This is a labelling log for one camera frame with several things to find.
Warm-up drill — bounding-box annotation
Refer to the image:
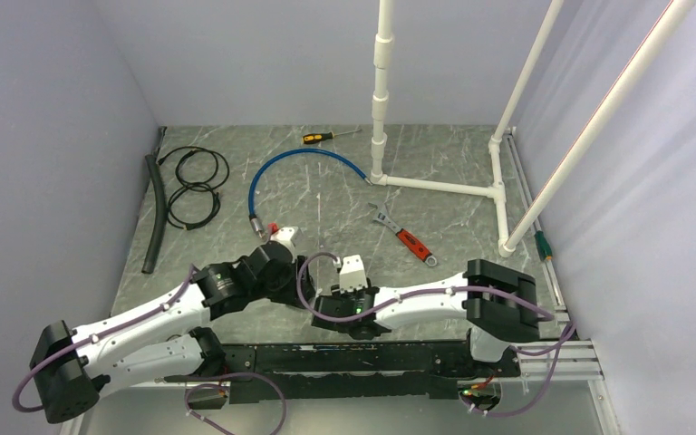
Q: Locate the white pvc pipe frame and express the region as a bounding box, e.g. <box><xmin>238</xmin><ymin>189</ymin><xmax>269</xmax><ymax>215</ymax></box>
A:
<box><xmin>369</xmin><ymin>0</ymin><xmax>696</xmax><ymax>258</ymax></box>

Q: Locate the red handled adjustable wrench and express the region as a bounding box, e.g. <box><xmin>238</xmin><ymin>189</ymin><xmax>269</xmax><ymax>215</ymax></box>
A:
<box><xmin>368</xmin><ymin>201</ymin><xmax>439</xmax><ymax>267</ymax></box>

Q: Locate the orange handled screwdriver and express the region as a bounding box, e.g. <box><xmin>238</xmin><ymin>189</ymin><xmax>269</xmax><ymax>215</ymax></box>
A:
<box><xmin>301</xmin><ymin>129</ymin><xmax>363</xmax><ymax>145</ymax></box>

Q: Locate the blue cable lock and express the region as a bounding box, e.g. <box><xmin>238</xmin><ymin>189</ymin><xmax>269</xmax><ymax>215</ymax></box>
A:
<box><xmin>246</xmin><ymin>147</ymin><xmax>372</xmax><ymax>237</ymax></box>

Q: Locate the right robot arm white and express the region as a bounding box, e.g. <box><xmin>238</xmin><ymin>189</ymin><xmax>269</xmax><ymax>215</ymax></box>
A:
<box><xmin>307</xmin><ymin>259</ymin><xmax>555</xmax><ymax>376</ymax></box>

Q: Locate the black coiled cable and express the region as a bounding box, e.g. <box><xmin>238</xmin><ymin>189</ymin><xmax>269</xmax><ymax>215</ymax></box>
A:
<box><xmin>157</xmin><ymin>146</ymin><xmax>231</xmax><ymax>232</ymax></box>

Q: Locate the black foam tube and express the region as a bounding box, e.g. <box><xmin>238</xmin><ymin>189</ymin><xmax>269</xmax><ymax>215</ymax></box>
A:
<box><xmin>141</xmin><ymin>154</ymin><xmax>168</xmax><ymax>275</ymax></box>

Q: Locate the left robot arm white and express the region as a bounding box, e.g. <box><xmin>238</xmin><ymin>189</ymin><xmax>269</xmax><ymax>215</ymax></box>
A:
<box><xmin>12</xmin><ymin>241</ymin><xmax>314</xmax><ymax>424</ymax></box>

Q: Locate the green handled screwdriver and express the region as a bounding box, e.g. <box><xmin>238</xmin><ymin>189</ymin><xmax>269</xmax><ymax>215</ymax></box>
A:
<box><xmin>534</xmin><ymin>230</ymin><xmax>554</xmax><ymax>261</ymax></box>

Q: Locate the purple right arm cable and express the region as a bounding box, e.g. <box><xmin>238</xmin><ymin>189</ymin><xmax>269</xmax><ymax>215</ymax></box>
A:
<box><xmin>296</xmin><ymin>252</ymin><xmax>559</xmax><ymax>325</ymax></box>

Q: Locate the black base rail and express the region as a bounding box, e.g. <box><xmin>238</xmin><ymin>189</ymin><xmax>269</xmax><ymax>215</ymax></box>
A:
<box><xmin>163</xmin><ymin>339</ymin><xmax>521</xmax><ymax>411</ymax></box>

